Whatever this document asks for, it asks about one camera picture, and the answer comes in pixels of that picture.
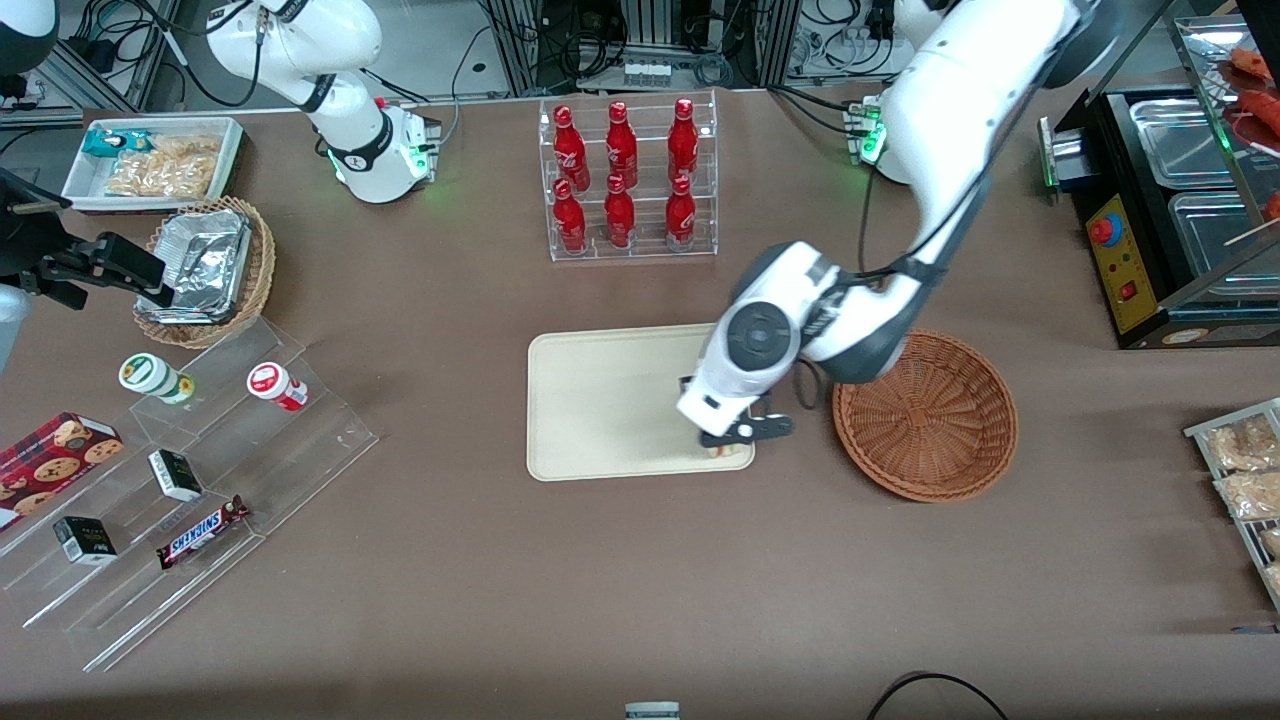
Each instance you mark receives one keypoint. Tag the small black box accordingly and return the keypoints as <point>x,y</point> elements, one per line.
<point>85,540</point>
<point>175,475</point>

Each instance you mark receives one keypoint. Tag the black food warmer appliance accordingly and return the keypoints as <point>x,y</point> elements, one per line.
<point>1120,270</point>

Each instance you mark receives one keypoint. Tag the white rectangular snack tray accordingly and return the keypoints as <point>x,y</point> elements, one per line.
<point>80,190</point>

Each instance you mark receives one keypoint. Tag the teal snack packet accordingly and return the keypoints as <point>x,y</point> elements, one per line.
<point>105,142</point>

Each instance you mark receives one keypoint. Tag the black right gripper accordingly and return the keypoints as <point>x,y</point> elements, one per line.
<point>28,243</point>

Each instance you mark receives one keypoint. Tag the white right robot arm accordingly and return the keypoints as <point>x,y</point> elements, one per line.
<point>300,40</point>

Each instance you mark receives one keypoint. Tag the red cookie box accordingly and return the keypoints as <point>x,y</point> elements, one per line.
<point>50,465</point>

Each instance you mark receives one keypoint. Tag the clear bag of crackers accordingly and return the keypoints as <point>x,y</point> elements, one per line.
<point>1240,445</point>
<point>1250,495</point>

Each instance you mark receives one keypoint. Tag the red lid cup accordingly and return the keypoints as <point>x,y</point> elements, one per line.
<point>272,385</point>

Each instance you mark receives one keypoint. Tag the aluminium foil container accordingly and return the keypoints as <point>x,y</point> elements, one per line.
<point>205,260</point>

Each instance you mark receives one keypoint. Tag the green lid cup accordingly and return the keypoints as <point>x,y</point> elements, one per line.
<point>150,375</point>

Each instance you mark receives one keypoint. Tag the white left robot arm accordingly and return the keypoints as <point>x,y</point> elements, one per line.
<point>960,100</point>

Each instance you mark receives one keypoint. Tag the clear acrylic bottle rack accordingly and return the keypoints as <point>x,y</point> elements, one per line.
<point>650,160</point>

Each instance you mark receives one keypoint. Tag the silver metal bracket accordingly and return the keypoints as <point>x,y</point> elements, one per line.
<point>1060,155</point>

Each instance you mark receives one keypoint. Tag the round brown wicker basket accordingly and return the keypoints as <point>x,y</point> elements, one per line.
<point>940,430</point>

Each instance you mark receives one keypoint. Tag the beige plastic tray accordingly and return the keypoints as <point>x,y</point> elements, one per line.
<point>610,400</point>

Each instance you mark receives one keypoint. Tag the black equipment rack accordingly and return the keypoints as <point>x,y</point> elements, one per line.
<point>580,30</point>

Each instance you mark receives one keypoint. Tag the steel warmer pan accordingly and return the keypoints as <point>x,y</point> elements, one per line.
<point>1215,235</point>
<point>1180,145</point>

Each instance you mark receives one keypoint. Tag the aluminium profile frame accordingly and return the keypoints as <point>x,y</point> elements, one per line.
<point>105,70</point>

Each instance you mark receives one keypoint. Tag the light wicker basket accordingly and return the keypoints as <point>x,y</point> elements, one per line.
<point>258,280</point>

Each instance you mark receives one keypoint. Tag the clear bag of chips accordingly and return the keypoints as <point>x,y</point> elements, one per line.
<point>150,180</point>
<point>190,148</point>

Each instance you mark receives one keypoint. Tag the clear acrylic stepped shelf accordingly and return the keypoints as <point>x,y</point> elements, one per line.
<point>250,470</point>

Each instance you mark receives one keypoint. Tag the white power strip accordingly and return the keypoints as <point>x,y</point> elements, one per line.
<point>647,73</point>

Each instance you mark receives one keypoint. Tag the red cola bottle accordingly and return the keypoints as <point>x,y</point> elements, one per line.
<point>680,215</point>
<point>570,220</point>
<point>621,140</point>
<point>683,135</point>
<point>570,145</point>
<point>619,215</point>

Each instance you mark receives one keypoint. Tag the snickers chocolate bar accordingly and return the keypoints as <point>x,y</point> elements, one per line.
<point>200,533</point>

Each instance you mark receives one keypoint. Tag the triangular sandwich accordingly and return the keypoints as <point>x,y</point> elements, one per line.
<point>728,452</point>

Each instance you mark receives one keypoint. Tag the small grey device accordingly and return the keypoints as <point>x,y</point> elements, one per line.
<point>652,711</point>

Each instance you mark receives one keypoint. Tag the grey metal snack rack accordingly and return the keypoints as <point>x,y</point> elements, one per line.
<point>1200,432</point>

